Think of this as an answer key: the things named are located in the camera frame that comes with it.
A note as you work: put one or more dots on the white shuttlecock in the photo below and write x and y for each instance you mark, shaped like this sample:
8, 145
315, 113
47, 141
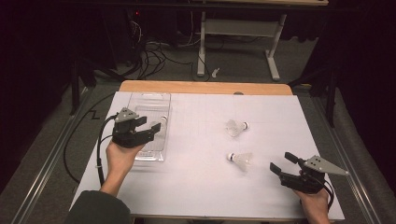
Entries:
243, 160
235, 128
163, 119

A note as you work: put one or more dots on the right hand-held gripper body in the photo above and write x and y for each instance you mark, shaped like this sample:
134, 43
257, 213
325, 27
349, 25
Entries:
306, 183

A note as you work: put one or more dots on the white scrap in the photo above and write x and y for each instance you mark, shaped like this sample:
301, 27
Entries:
215, 72

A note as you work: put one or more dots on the person's left hand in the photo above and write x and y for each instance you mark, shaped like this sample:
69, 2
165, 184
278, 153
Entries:
121, 161

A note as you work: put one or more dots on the white paper sheet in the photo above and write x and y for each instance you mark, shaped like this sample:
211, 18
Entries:
202, 193

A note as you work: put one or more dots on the metal floor rail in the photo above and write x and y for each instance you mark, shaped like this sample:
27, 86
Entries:
351, 183
46, 168

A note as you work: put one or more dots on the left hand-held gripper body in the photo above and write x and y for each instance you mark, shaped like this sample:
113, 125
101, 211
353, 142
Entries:
127, 137

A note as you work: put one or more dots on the clear plastic tray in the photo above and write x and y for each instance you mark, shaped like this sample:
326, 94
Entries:
152, 102

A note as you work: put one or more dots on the black stand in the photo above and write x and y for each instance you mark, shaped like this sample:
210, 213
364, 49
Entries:
74, 87
331, 99

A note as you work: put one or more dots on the white table frame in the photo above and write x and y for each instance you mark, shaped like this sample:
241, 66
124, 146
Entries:
239, 27

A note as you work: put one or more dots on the person's right hand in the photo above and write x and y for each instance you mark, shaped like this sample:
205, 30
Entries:
316, 207

